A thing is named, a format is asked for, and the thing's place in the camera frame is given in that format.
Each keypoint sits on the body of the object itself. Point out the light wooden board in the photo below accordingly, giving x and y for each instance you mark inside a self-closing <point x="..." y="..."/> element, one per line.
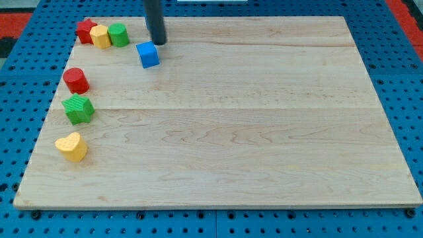
<point x="242" y="113"/>

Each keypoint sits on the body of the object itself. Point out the red cylinder block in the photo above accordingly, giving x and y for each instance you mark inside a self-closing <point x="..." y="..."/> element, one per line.
<point x="76" y="81"/>

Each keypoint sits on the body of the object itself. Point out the blue cube block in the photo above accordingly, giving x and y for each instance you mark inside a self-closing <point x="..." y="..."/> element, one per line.
<point x="148" y="54"/>

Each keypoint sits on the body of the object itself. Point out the green star block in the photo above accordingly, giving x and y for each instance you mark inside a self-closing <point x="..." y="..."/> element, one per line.
<point x="78" y="109"/>

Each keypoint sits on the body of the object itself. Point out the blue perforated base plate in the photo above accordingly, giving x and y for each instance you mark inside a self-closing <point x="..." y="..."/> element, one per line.
<point x="31" y="74"/>

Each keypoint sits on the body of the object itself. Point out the yellow hexagon block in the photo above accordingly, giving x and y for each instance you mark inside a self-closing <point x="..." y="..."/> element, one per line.
<point x="100" y="37"/>

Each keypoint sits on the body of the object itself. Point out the green cylinder block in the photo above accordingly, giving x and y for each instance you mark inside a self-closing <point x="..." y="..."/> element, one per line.
<point x="118" y="35"/>

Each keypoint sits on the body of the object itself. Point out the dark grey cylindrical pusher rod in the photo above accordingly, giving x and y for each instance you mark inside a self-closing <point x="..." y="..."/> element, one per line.
<point x="155" y="21"/>

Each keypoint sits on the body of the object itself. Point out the red star block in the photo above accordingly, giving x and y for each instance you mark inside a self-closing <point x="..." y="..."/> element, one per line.
<point x="83" y="31"/>

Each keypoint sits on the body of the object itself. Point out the yellow heart block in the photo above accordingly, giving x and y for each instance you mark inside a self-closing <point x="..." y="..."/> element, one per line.
<point x="73" y="147"/>

